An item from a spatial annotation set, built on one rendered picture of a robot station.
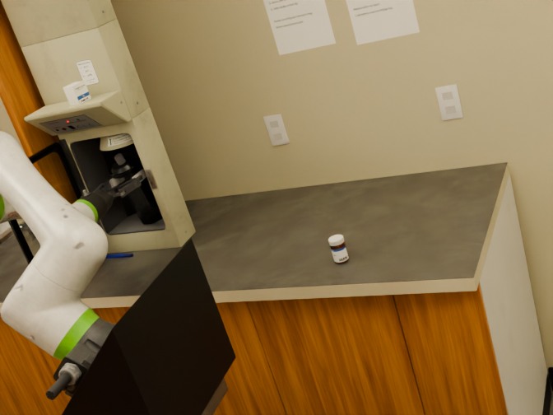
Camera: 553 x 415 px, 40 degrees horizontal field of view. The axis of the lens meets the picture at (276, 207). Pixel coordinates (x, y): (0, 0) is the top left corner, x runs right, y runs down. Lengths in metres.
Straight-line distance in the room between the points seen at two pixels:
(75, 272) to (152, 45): 1.37
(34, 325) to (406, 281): 0.91
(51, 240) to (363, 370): 1.01
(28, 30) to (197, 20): 0.57
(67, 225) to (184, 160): 1.36
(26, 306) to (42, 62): 1.10
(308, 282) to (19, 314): 0.80
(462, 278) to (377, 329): 0.32
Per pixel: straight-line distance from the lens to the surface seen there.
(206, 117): 2.86
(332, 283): 2.07
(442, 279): 1.96
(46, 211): 1.73
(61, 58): 2.55
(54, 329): 1.69
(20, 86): 2.67
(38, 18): 2.55
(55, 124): 2.56
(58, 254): 1.66
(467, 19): 2.45
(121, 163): 2.61
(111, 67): 2.44
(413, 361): 2.17
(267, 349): 2.32
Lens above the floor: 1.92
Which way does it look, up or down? 22 degrees down
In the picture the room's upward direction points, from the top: 18 degrees counter-clockwise
